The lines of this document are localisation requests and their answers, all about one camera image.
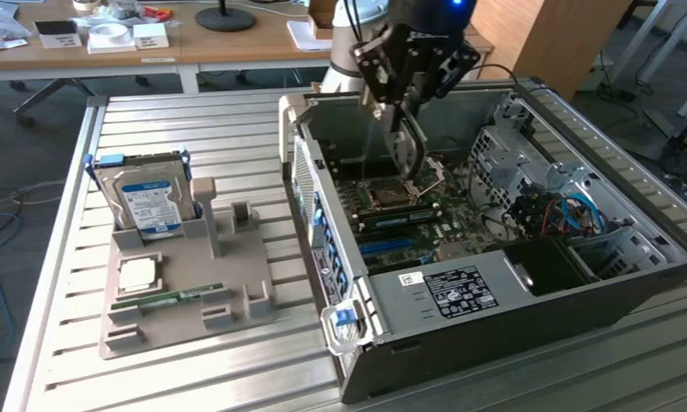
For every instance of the beige tape roll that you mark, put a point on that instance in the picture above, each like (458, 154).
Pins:
(80, 6)

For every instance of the wooden cabinet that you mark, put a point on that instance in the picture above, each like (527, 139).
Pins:
(550, 43)

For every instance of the open PC case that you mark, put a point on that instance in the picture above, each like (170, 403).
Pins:
(493, 343)

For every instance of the perforated silver drive cage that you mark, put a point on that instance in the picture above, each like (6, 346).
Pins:
(510, 163)

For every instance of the grey power supply unit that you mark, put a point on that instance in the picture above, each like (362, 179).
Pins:
(413, 300)

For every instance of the blue case release latch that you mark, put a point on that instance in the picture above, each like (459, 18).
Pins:
(343, 319)

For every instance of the white cube box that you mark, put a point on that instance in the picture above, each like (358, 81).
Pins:
(148, 34)

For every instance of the green motherboard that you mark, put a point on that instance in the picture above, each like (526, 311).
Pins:
(463, 223)

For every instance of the grey parts rack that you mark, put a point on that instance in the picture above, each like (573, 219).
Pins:
(188, 309)

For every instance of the orange small item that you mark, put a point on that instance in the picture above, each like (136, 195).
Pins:
(158, 13)

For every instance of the hard disk in blue caddy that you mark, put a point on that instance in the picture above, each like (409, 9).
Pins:
(148, 206)

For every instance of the white tape roll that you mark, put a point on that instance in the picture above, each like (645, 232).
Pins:
(123, 38)

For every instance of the silver CPU chip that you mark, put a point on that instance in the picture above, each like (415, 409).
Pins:
(138, 274)

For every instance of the white box with black top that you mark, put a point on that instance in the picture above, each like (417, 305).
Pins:
(60, 40)

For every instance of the black round lamp base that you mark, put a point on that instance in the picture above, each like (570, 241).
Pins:
(223, 21)

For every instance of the wooden office desk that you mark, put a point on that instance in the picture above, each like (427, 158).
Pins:
(252, 43)
(46, 58)

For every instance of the white paper stack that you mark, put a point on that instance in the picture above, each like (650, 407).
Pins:
(303, 40)

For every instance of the flat white box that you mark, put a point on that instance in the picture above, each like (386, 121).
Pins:
(111, 49)

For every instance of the clear bag with parts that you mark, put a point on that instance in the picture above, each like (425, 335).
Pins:
(120, 10)

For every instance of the silver disk bay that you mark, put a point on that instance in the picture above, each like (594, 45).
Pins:
(625, 253)

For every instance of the green RAM stick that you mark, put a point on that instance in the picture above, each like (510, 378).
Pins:
(166, 296)

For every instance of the blue expansion slot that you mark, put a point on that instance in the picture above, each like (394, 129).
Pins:
(386, 246)

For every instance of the white paper label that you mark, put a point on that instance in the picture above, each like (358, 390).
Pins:
(6, 44)

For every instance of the RAM stick with white label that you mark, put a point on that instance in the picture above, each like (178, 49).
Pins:
(401, 221)

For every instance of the CPU socket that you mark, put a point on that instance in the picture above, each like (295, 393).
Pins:
(386, 195)

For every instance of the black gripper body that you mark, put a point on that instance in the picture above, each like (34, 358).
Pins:
(435, 19)

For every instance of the crumpled plastic bag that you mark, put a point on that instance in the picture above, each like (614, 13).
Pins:
(0, 23)

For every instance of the small cardboard box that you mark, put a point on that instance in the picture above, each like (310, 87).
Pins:
(321, 19)

